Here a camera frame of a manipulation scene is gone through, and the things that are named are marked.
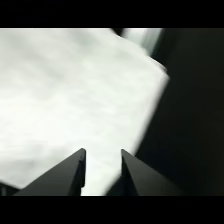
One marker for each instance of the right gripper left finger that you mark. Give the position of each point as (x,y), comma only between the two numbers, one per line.
(63,180)

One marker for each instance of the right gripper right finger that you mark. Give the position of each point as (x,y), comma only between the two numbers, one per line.
(143,181)

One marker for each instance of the white garment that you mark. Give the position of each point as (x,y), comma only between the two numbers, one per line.
(66,100)

